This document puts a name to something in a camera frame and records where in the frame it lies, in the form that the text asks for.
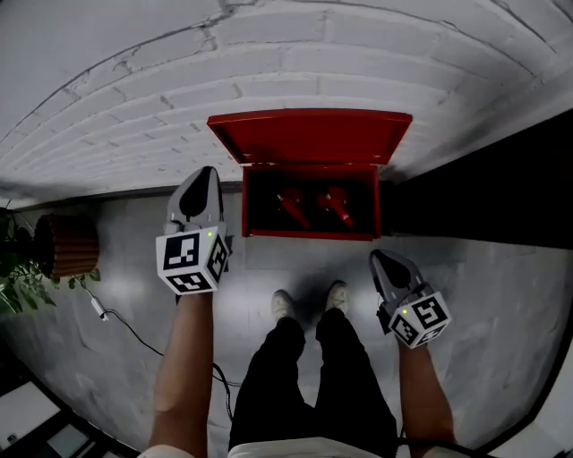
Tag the brown ribbed plant pot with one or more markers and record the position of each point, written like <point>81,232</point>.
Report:
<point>67,245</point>

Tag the white power adapter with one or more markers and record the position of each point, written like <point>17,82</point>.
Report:
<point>100,309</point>

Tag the red tool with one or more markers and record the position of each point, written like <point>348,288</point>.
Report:
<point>293,206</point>
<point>336,206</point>

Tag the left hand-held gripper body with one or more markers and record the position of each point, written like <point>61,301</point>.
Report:
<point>188,261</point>

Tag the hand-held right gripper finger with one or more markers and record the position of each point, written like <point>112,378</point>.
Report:
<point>403,270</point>
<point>382,277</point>

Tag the person's right white shoe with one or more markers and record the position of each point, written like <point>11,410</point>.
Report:
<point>338,296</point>

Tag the red box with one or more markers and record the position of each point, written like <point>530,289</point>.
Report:
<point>367,206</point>

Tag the green leafy potted plant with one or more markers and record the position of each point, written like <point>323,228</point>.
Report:
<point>18,273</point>

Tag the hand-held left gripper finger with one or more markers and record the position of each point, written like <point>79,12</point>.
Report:
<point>184,197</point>
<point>210,197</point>

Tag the person's left forearm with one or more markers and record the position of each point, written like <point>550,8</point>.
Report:
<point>183,371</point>

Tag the person's left white shoe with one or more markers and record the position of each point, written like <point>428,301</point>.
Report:
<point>283,305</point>

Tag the red toolbox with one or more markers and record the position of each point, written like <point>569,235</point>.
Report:
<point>309,134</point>

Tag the person's black trousers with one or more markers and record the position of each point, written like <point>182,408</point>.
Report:
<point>313,384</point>

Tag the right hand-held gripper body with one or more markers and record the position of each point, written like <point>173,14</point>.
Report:
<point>418,319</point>

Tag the person's white shoe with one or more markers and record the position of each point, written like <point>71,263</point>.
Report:
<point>283,305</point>
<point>338,296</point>

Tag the person's right forearm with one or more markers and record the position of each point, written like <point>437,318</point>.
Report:
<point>423,393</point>

